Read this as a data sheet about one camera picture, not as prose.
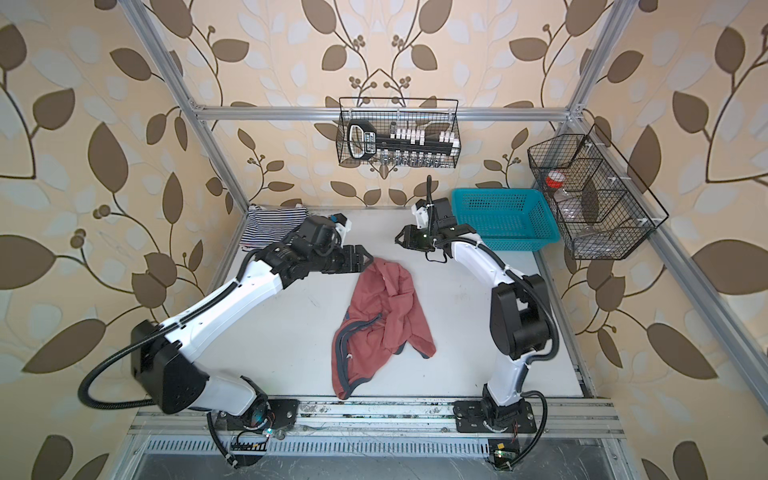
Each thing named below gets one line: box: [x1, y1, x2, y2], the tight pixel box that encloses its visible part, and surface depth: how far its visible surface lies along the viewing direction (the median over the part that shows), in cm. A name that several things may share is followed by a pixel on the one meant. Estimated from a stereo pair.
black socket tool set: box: [347, 119, 460, 166], surface depth 86 cm
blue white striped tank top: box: [240, 204, 309, 251], surface depth 110 cm
